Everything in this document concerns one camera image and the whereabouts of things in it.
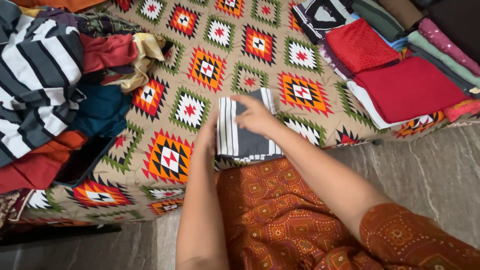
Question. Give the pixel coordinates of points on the person's left hand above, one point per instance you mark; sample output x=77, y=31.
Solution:
x=206, y=144

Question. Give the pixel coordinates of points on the dark green folded garment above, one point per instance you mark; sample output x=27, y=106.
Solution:
x=378, y=17

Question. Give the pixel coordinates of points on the dark grey folded garment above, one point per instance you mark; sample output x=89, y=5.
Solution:
x=446, y=73

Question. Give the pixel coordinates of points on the pink sequin folded cloth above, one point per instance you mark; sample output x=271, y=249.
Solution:
x=446, y=43

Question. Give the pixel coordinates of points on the dark green patterned garment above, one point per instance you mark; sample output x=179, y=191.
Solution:
x=105, y=24

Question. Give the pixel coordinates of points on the crumpled purple garment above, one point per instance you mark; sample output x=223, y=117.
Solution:
x=56, y=15

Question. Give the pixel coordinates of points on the large grey white striped garment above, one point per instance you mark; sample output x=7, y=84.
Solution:
x=33, y=82

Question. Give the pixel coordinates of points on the crumpled red garment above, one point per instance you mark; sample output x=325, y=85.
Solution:
x=108, y=52

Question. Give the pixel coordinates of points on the crumpled teal garment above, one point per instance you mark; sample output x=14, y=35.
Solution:
x=99, y=110

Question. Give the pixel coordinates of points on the crumpled orange garment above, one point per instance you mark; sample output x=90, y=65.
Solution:
x=62, y=141

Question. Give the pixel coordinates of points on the coral pink folded cloth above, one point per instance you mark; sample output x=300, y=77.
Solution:
x=463, y=109

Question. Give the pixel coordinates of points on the orange cloth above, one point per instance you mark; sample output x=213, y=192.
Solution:
x=60, y=3

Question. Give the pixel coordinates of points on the person's right hand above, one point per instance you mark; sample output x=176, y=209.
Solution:
x=258, y=118

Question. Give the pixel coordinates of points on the black white folded garment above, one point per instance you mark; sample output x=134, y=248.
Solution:
x=318, y=17

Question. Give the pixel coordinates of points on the geometric patterned beige bedsheet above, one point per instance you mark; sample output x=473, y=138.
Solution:
x=225, y=48

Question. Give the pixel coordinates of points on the person's right fingers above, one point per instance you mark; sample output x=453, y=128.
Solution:
x=245, y=107

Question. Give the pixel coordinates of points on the dark phone with teal case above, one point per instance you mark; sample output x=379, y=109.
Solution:
x=84, y=161

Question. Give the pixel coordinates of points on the crumpled yellow cloth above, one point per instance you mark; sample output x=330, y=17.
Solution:
x=144, y=56

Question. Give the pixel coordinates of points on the plain red folded garment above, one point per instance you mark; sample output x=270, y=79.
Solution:
x=407, y=90

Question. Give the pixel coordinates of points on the crumpled maroon garment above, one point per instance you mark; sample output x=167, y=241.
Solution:
x=30, y=170

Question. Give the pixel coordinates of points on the brown folded garment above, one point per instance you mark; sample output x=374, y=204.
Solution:
x=403, y=11

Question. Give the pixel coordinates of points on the light green folded garment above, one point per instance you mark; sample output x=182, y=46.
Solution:
x=438, y=56

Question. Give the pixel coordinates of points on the purple white patterned folded cloth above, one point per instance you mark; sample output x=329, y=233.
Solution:
x=335, y=62

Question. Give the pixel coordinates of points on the grey white striped cloth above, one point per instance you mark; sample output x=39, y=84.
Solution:
x=243, y=144

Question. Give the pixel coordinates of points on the red textured folded cloth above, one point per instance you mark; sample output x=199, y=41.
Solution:
x=358, y=47

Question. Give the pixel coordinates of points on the person's orange patterned dress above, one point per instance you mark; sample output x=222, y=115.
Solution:
x=285, y=225

